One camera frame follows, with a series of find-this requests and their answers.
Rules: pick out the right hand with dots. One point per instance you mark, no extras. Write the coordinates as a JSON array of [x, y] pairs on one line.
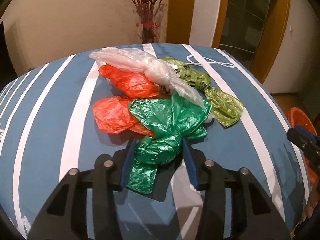
[[311, 204]]

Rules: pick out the glass vase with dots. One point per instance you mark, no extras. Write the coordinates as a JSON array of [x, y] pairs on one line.
[[148, 19]]

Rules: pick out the orange plastic waste basket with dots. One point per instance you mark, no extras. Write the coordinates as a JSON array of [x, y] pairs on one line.
[[297, 117]]

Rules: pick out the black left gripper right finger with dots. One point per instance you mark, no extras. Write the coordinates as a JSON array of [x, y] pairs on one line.
[[253, 214]]

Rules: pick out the olive green plastic bag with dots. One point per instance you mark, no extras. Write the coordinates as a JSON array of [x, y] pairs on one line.
[[226, 108]]

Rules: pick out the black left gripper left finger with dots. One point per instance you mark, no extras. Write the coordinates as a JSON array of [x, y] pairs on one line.
[[63, 216]]

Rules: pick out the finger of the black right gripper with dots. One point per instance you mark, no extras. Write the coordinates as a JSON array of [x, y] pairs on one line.
[[308, 143]]

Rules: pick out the white translucent plastic bag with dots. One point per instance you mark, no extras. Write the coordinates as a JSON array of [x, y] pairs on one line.
[[156, 70]]

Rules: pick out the wooden framed glass door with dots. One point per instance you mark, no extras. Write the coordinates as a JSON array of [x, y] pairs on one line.
[[252, 32]]

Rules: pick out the red plastic bag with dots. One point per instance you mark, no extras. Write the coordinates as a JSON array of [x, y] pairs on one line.
[[134, 85], [112, 116]]

